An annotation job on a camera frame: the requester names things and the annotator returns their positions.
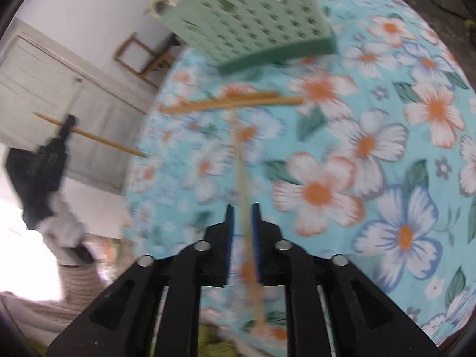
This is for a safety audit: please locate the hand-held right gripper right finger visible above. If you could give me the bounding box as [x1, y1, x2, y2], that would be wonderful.
[251, 203, 439, 357]

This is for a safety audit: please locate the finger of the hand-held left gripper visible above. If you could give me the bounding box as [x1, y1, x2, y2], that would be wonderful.
[56, 115, 79, 145]

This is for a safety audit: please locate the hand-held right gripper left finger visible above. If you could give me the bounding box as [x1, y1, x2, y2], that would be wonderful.
[46, 204, 236, 357]

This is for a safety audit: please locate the single wooden chopstick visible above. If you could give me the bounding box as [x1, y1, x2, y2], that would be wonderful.
[33, 112, 149, 159]
[227, 109, 268, 337]

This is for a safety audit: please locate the bundle of wooden chopsticks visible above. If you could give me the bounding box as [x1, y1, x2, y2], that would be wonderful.
[160, 92, 303, 116]

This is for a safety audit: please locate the green plastic utensil holder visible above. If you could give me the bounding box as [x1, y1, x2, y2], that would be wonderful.
[160, 0, 337, 76]

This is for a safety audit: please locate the person's left hand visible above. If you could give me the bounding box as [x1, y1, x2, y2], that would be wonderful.
[41, 191, 88, 248]

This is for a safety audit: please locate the white wooden door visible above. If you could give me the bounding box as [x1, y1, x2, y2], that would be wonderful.
[0, 18, 149, 198]

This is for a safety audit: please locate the wooden chair with dark seat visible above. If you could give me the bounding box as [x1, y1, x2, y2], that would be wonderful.
[113, 32, 183, 90]

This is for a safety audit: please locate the cream plastic spoon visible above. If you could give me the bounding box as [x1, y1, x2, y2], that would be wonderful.
[152, 0, 176, 18]

